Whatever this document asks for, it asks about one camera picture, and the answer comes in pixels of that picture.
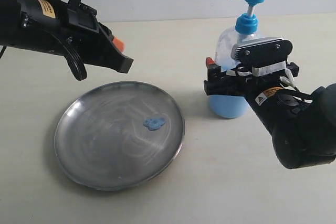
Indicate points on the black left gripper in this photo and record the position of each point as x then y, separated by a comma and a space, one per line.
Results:
68, 28

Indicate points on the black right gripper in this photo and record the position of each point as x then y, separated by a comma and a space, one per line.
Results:
236, 79

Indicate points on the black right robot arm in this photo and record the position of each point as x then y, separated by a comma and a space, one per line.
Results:
302, 126

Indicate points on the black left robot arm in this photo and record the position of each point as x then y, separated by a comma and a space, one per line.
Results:
8, 33

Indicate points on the blue soap blob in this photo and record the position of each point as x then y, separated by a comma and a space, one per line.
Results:
154, 123

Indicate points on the round stainless steel plate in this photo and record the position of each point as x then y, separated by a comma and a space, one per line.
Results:
100, 141

